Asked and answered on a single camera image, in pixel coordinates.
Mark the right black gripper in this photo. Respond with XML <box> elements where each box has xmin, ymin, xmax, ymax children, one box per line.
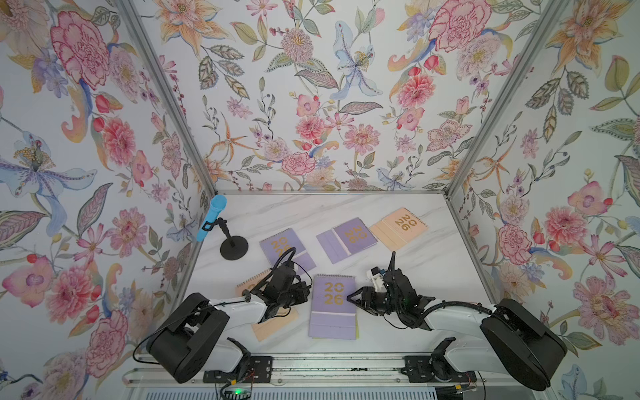
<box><xmin>347</xmin><ymin>286</ymin><xmax>405</xmax><ymax>314</ymax></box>

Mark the purple calendar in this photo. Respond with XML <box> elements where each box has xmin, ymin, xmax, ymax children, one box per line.
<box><xmin>259</xmin><ymin>228</ymin><xmax>317</xmax><ymax>272</ymax></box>
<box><xmin>317</xmin><ymin>218</ymin><xmax>378</xmax><ymax>264</ymax></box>
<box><xmin>308</xmin><ymin>274</ymin><xmax>357</xmax><ymax>340</ymax></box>

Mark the peach calendar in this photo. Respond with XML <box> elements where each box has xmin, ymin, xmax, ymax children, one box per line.
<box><xmin>369</xmin><ymin>208</ymin><xmax>428</xmax><ymax>252</ymax></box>
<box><xmin>235</xmin><ymin>270</ymin><xmax>298</xmax><ymax>342</ymax></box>

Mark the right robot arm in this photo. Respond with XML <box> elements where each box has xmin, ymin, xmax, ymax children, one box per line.
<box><xmin>347</xmin><ymin>268</ymin><xmax>568</xmax><ymax>392</ymax></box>

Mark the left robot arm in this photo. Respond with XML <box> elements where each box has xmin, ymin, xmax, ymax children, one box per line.
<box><xmin>142</xmin><ymin>260</ymin><xmax>313</xmax><ymax>383</ymax></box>

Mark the blue microphone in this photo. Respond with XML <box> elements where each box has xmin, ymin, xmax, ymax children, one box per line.
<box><xmin>196</xmin><ymin>194</ymin><xmax>228</xmax><ymax>243</ymax></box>

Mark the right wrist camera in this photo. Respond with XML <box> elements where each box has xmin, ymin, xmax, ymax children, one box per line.
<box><xmin>367</xmin><ymin>267</ymin><xmax>387</xmax><ymax>293</ymax></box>

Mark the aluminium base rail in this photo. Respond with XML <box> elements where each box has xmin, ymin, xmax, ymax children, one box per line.
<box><xmin>123</xmin><ymin>353</ymin><xmax>522</xmax><ymax>389</ymax></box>

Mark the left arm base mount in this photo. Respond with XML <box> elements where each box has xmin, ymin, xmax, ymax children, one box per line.
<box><xmin>203</xmin><ymin>356</ymin><xmax>273</xmax><ymax>384</ymax></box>

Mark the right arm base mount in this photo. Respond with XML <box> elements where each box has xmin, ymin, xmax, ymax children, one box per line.
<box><xmin>400</xmin><ymin>355</ymin><xmax>477</xmax><ymax>384</ymax></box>

